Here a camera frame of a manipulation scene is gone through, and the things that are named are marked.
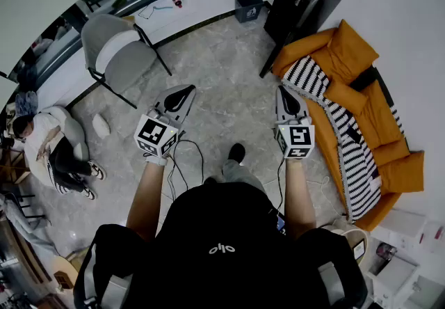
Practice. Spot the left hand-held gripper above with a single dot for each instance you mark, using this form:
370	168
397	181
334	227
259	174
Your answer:
156	135

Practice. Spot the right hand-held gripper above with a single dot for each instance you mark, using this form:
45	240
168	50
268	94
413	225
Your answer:
295	138

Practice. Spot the person's right forearm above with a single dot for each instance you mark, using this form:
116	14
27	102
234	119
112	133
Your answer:
299	196

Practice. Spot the person's left forearm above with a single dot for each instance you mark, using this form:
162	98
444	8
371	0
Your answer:
146	196

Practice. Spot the orange sofa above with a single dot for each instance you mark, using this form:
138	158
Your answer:
323	133

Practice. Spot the white wristband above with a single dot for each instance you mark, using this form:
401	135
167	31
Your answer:
156	160

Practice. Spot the person's right black shoe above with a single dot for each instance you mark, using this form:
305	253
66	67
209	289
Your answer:
237	152

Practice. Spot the grey chair black legs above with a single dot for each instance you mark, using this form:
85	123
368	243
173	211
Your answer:
121	57

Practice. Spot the white floor cushion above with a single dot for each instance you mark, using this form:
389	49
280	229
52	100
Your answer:
101	125

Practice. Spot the black white striped blanket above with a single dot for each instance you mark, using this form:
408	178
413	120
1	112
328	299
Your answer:
354	158

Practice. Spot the person's grey trousers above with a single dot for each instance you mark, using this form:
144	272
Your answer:
241	175

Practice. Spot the orange sofa cushion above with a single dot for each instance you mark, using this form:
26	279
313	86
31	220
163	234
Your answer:
380	116
403	172
351	46

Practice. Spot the black glass-door cabinet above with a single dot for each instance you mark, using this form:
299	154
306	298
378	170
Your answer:
313	12

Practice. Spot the dark bottle red label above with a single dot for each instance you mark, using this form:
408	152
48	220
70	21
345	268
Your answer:
177	1

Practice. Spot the blue grey fluffy cloth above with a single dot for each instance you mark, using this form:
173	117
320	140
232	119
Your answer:
26	103

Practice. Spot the person's black top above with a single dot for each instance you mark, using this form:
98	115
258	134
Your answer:
222	252

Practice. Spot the small white card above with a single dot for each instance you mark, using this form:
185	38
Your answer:
358	249

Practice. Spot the wooden side table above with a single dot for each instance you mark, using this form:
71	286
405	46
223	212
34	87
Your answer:
12	166

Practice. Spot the white storage shelf unit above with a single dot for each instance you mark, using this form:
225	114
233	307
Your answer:
403	266

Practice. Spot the small wooden box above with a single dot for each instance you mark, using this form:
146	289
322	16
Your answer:
64	279

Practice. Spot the black frame chair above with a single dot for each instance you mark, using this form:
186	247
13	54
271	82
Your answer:
21	204

